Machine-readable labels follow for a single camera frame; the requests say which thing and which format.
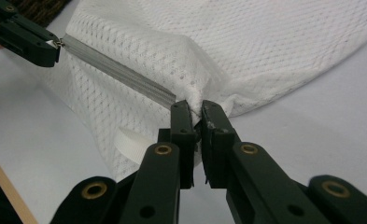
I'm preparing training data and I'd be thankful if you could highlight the brown wicker basket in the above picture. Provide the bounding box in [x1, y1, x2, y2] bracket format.
[14, 0, 72, 28]

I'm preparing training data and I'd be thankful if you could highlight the white mesh laundry bag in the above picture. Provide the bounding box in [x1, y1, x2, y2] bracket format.
[35, 0, 367, 183]

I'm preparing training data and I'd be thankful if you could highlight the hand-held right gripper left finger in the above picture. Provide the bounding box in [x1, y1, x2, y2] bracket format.
[120, 100, 197, 224]

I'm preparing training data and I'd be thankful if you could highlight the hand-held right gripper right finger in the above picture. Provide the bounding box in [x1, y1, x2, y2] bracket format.
[201, 100, 329, 224]

